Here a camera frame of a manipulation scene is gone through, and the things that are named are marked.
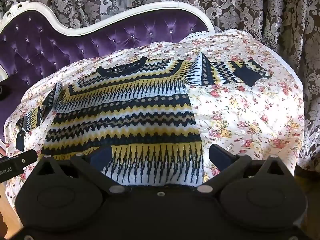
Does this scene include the yellow navy patterned knit sweater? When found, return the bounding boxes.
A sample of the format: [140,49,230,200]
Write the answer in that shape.
[16,53,271,186]

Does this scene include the floral bedspread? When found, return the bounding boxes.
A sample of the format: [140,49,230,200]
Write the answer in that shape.
[3,29,305,205]

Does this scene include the purple tufted white-framed headboard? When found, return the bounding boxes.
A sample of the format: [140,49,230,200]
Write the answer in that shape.
[1,2,210,160]

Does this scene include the brown damask curtain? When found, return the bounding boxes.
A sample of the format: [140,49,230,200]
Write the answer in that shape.
[1,0,319,170]

